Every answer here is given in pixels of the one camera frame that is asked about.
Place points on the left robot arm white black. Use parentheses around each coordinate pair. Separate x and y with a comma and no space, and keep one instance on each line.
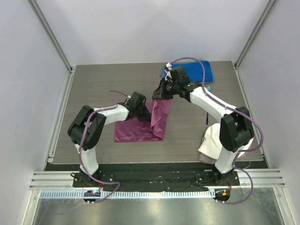
(87,127)

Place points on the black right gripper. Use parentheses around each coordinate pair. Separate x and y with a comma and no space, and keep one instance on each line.
(161,90)

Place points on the magenta satin napkin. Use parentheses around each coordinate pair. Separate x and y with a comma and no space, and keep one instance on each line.
(132,130)

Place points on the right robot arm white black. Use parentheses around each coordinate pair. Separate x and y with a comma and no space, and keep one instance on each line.
(235,129)

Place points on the white folded cloth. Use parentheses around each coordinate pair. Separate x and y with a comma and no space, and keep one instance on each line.
(211,146)

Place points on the aluminium frame post right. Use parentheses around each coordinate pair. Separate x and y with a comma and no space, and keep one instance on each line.
(256,30)

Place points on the aluminium front rail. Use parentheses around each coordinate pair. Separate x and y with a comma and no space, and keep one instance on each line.
(262,178)

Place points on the iridescent purple spoon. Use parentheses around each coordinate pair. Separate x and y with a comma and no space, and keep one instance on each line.
(207,118)

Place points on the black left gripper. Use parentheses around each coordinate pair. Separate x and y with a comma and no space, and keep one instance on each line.
(146,116)

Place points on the aluminium frame post left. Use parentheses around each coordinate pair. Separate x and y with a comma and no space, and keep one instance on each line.
(42,19)

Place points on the white slotted cable duct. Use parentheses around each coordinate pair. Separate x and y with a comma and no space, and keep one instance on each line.
(94,194)

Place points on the blue terry towel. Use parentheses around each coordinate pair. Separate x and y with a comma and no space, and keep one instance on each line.
(195,71)

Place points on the aluminium frame post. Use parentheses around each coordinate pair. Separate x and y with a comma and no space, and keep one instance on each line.
(42,19)
(256,30)

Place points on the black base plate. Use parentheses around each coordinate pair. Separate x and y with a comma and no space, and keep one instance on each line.
(154,177)

